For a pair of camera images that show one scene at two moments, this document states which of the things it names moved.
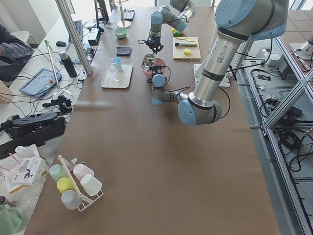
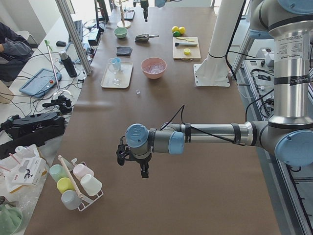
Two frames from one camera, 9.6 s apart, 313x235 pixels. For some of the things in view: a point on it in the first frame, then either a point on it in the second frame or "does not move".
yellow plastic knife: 180,37 does not move
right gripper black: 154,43 -> 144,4
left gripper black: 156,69 -> 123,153
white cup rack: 79,187 does not move
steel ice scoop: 148,59 -> 144,37
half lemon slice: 187,51 does not move
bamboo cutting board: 178,52 does not move
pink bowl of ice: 147,70 does not move
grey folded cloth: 123,51 does not move
